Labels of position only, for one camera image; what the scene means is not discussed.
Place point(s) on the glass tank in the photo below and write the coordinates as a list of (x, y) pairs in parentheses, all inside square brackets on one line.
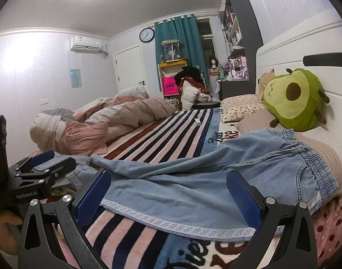
[(171, 51)]

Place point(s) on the light blue denim pants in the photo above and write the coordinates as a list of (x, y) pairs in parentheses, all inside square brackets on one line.
[(187, 179)]

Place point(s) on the dark grey bookshelf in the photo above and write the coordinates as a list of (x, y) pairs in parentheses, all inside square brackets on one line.
[(243, 19)]

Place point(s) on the white door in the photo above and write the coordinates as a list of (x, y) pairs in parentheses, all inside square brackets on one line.
[(130, 70)]

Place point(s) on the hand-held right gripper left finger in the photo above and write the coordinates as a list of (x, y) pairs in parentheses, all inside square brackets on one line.
[(94, 199)]

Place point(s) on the pink polka dot bedsheet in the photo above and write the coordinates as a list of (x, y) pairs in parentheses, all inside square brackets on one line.
[(333, 224)]

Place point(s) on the small blue wall poster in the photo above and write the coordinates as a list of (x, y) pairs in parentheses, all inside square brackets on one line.
[(76, 78)]

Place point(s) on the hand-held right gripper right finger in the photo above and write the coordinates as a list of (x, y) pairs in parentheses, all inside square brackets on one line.
[(241, 196)]

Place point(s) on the beige ribbed pillow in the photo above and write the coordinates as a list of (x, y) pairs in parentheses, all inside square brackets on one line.
[(255, 121)]

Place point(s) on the window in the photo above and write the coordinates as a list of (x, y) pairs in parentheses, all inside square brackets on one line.
[(206, 33)]

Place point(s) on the pile of clothes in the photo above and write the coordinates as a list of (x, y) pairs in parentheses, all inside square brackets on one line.
[(192, 86)]

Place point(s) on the pink bag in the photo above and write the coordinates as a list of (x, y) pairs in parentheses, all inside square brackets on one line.
[(169, 85)]

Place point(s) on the pink crinkled pillow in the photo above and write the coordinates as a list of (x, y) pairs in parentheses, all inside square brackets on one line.
[(81, 137)]

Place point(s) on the floral pillow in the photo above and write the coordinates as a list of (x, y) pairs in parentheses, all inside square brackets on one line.
[(241, 106)]

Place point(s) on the mannequin head with wig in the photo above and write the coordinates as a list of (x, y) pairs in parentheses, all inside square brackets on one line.
[(214, 63)]

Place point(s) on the white bed headboard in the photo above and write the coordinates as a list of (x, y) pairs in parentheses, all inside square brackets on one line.
[(300, 42)]

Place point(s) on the small white box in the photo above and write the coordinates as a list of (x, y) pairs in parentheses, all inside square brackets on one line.
[(197, 121)]

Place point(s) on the striped printed blanket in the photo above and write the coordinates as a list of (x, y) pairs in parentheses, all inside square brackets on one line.
[(165, 137)]

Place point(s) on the green avocado plush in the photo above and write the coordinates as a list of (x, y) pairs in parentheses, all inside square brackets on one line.
[(300, 109)]

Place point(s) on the tan dog plush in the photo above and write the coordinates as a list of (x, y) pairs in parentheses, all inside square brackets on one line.
[(264, 80)]

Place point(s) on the teal curtain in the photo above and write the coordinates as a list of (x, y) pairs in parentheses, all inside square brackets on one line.
[(173, 30)]

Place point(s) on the pink toy dollhouse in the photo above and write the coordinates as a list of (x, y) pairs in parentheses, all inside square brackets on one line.
[(239, 67)]

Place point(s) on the beige and pink duvet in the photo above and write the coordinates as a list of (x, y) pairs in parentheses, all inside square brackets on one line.
[(131, 112)]

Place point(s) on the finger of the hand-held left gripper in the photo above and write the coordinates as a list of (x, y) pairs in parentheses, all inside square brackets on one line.
[(57, 166), (42, 156)]

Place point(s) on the white air conditioner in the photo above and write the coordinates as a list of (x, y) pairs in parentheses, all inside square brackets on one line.
[(85, 43)]

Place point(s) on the dark grey desk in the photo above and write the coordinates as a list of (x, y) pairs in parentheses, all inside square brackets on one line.
[(235, 88)]

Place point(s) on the round wall clock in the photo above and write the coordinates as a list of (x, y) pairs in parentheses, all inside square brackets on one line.
[(147, 34)]

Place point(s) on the yellow shelf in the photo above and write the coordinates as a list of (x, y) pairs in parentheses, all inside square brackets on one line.
[(171, 64)]

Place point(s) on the person's left hand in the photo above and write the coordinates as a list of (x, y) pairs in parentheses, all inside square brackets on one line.
[(4, 220)]

